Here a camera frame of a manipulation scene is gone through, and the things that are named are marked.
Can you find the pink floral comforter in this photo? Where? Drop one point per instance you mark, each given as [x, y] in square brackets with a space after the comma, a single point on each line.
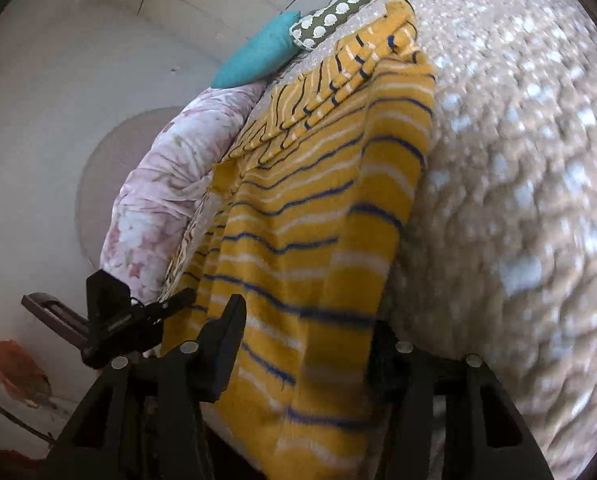
[173, 175]

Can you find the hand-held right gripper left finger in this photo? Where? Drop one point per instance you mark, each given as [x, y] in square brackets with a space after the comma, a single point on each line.
[227, 331]

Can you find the orange plastic object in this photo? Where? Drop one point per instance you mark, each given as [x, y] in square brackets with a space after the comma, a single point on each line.
[18, 370]

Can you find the teal pillow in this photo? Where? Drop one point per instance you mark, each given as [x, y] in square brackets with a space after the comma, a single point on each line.
[258, 52]

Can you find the yellow striped sweater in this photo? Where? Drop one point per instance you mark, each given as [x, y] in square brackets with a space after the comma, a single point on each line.
[318, 220]

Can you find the green dotted bolster pillow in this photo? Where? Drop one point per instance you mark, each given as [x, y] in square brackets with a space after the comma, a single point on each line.
[348, 2]

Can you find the beige quilted bedspread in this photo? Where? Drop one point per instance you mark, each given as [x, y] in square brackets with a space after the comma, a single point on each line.
[508, 160]

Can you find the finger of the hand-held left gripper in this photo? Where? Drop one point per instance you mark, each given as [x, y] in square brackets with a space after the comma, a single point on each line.
[174, 302]

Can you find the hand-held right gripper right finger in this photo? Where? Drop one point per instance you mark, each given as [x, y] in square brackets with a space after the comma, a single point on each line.
[384, 360]

